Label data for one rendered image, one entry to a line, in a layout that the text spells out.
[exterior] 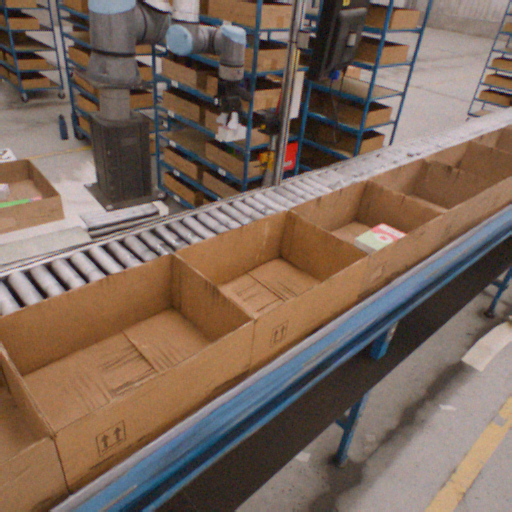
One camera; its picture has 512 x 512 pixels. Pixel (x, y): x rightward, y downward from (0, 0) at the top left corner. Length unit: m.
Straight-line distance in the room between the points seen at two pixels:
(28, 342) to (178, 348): 0.30
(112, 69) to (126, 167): 0.36
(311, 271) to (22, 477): 0.85
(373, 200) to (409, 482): 1.12
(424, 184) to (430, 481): 1.18
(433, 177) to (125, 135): 1.20
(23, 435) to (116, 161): 1.14
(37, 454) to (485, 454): 1.85
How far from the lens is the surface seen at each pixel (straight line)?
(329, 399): 1.32
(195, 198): 3.13
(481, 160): 2.22
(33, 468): 0.76
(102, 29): 1.72
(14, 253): 1.65
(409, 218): 1.50
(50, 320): 0.97
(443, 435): 2.20
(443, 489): 2.05
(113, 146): 1.78
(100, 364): 1.02
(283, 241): 1.30
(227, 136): 1.79
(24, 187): 2.06
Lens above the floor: 1.63
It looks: 35 degrees down
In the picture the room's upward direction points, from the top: 7 degrees clockwise
